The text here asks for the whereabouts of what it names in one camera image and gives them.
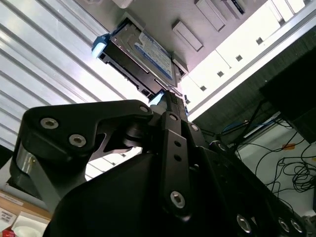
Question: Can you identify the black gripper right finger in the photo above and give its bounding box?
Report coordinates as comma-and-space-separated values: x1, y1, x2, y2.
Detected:
183, 97, 307, 235

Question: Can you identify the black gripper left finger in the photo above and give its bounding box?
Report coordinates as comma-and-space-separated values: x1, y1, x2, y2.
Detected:
9, 90, 195, 220

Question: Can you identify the hard disk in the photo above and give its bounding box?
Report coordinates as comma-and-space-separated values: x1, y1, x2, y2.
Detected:
91, 17, 190, 117

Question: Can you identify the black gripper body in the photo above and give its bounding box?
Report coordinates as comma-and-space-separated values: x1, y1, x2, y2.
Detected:
43, 148, 307, 237

